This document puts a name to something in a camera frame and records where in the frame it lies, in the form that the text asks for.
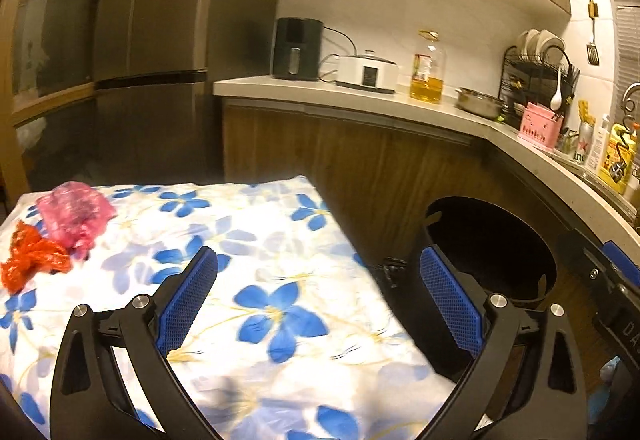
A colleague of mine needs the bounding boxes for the black trash bin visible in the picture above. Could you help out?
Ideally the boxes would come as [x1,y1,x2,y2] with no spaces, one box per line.
[386,196,558,380]

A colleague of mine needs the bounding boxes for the yellow detergent bottle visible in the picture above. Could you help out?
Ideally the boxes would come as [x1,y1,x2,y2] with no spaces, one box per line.
[598,122,639,195]

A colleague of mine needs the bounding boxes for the pink utensil holder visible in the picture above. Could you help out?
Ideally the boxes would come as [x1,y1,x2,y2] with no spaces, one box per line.
[518,103,563,151]

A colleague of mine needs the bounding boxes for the red mesh plastic bag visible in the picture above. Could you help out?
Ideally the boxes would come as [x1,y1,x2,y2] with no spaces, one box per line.
[1,220,72,295]

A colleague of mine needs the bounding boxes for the white ladle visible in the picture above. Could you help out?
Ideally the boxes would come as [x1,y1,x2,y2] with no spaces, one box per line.
[549,67,563,113]

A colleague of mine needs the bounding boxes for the pink plastic bag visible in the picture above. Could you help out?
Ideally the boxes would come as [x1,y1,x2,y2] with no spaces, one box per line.
[36,181,116,260]

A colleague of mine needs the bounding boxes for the black dish rack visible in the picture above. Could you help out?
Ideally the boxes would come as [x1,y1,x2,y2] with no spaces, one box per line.
[498,28,580,129]

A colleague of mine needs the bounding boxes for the floral white blue tablecloth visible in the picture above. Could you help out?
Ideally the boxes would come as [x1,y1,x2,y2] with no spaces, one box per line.
[1,177,454,439]

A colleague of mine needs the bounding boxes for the steel pot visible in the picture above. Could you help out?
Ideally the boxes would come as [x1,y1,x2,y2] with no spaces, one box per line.
[457,88,504,120]

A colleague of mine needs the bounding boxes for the wooden base cabinets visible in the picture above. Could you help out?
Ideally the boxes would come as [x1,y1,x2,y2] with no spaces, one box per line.
[219,96,640,371]

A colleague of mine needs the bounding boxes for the cooking oil bottle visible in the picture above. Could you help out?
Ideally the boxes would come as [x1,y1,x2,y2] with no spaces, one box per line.
[409,30,446,104]

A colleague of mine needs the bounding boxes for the white rice cooker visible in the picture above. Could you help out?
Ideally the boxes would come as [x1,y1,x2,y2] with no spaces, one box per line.
[335,53,399,94]

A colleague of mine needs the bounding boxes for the wooden glass door cabinet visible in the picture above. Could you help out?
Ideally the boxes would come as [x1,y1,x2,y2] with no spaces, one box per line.
[1,0,100,206]

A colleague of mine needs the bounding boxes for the black air fryer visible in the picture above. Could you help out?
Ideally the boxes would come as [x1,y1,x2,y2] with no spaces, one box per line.
[271,18,324,82]

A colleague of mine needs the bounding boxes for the dark steel refrigerator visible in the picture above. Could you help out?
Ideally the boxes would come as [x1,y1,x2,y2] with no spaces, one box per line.
[93,0,278,184]

